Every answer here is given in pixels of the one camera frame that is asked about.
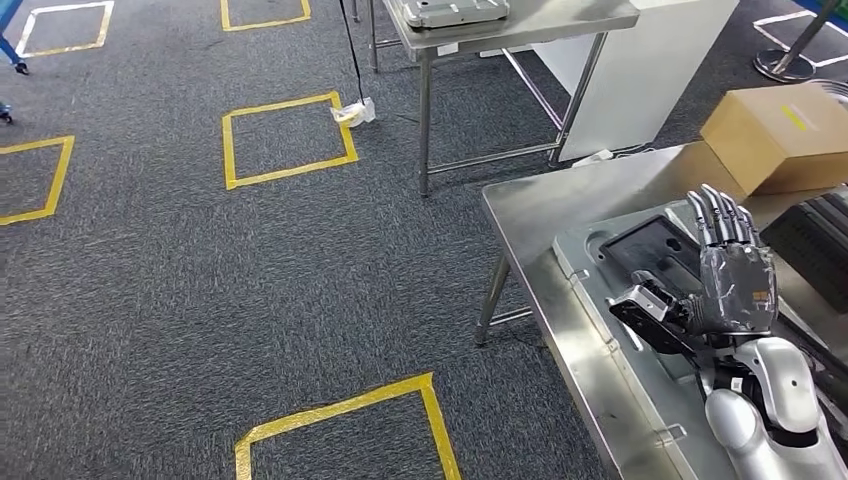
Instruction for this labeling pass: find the plastic wrapped cable plug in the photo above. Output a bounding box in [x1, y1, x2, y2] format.
[329, 97, 377, 128]

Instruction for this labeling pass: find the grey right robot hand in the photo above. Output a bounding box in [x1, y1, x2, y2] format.
[675, 184, 778, 338]

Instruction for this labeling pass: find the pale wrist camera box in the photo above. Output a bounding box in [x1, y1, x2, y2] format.
[616, 281, 670, 323]

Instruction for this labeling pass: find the black plastic panel part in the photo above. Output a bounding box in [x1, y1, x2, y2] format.
[599, 213, 848, 399]

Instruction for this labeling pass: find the stainless steel workbench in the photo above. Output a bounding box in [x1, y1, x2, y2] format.
[474, 140, 848, 480]

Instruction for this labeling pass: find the round metal wire bowl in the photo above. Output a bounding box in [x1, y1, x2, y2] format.
[804, 78, 848, 107]

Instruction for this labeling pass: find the hanging black cable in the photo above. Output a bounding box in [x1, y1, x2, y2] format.
[339, 0, 366, 104]

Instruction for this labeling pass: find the stainless steel table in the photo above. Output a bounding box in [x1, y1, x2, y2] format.
[351, 0, 641, 199]

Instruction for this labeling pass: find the stamped galvanized metal panel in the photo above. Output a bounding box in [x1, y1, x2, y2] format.
[551, 200, 848, 480]

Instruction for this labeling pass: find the white power strip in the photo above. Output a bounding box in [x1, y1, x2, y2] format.
[572, 148, 614, 168]

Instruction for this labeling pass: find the brown cardboard box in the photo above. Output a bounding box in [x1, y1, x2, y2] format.
[700, 82, 848, 197]

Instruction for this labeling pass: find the stack of black parts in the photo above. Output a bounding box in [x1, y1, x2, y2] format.
[759, 192, 848, 296]

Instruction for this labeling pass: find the white cabinet panel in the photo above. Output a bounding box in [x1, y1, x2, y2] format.
[533, 0, 741, 163]

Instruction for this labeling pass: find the grey metal tray part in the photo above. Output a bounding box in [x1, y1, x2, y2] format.
[401, 0, 511, 30]

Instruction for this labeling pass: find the chrome stanchion post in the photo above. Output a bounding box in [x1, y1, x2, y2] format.
[753, 0, 848, 84]

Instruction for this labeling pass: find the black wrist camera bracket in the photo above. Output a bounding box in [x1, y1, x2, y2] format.
[608, 301, 704, 357]

